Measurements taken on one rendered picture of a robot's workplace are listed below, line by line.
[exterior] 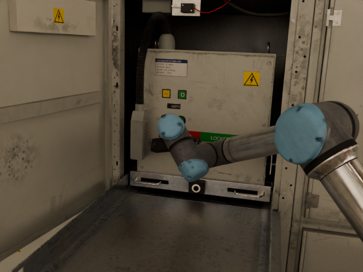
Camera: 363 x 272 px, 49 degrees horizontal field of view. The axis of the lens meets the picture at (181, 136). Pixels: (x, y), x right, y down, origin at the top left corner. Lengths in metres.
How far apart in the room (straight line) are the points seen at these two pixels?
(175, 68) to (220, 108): 0.22
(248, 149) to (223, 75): 0.41
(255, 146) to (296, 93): 0.36
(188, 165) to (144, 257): 0.28
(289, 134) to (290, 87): 0.56
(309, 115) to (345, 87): 0.58
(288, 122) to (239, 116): 0.62
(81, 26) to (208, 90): 0.48
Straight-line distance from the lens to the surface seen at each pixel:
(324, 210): 1.45
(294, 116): 0.81
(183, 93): 1.44
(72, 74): 1.33
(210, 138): 1.45
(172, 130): 1.09
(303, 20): 1.36
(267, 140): 1.04
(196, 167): 1.07
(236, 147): 1.10
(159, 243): 1.19
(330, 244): 1.50
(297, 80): 1.36
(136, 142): 1.41
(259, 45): 2.13
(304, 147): 0.79
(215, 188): 1.49
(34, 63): 1.19
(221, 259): 1.13
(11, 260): 1.93
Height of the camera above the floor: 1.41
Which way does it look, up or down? 13 degrees down
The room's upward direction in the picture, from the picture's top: 2 degrees clockwise
